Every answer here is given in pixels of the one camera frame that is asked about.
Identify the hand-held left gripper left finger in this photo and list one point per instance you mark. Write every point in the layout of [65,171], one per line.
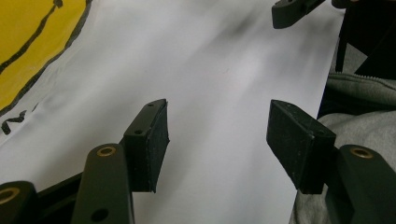
[146,155]

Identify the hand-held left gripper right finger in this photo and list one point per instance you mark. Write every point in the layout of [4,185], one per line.
[295,146]

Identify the clear plastic bag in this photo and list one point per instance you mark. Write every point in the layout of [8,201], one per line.
[28,34]

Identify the grey sweatshirt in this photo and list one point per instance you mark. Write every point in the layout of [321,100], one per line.
[364,130]

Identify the white table cover sheet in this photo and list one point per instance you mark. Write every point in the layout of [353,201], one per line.
[218,93]

